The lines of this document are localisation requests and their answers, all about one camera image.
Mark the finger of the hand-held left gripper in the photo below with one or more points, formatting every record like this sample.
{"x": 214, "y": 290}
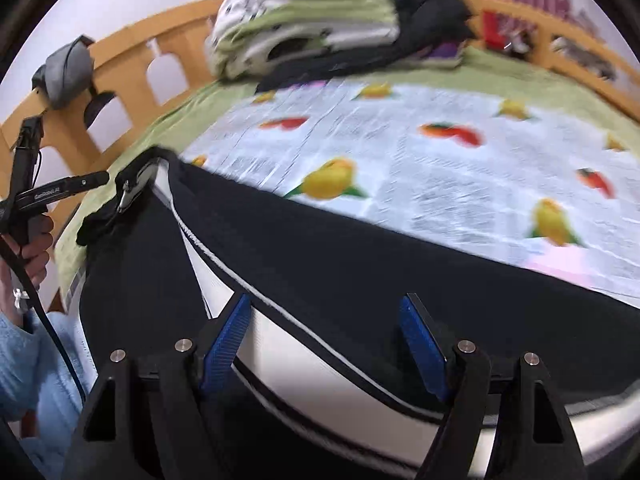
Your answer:
{"x": 25, "y": 160}
{"x": 85, "y": 182}

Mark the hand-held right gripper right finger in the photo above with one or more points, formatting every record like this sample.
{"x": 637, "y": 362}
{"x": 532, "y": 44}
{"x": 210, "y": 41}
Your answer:
{"x": 420, "y": 345}

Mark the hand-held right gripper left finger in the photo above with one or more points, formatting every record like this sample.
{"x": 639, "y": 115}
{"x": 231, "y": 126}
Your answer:
{"x": 225, "y": 345}

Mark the black pants with white waistband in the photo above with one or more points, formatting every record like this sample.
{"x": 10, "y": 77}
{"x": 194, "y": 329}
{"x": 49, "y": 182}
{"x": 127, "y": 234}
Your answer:
{"x": 325, "y": 260}

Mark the person's left forearm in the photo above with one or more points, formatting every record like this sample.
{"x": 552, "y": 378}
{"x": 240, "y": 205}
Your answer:
{"x": 15, "y": 360}

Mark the person's left hand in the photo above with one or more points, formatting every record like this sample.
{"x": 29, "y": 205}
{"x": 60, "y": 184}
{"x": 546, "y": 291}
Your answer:
{"x": 40, "y": 250}

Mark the grey garment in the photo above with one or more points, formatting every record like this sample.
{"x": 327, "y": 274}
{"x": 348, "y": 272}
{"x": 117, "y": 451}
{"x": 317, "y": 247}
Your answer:
{"x": 62, "y": 75}

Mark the person's left leg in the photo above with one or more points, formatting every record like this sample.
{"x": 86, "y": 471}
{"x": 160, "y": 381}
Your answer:
{"x": 75, "y": 340}

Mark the fruit print tablecloth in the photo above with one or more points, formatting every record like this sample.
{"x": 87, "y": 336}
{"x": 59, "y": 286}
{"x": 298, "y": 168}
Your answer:
{"x": 400, "y": 170}

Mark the folded white and green quilt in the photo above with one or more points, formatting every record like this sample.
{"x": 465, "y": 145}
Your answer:
{"x": 300, "y": 15}

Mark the green bed sheet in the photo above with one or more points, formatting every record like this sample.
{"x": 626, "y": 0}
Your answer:
{"x": 525, "y": 75}

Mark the purple cloth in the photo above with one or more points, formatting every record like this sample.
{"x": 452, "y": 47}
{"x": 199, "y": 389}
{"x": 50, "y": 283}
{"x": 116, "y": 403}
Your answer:
{"x": 445, "y": 52}

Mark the red box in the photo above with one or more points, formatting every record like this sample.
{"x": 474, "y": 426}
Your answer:
{"x": 490, "y": 25}

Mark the black jacket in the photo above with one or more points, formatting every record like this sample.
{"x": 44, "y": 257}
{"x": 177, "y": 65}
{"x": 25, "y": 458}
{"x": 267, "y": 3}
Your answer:
{"x": 425, "y": 15}

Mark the wooden bed frame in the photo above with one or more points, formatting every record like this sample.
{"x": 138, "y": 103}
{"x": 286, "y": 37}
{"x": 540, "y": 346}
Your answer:
{"x": 125, "y": 85}

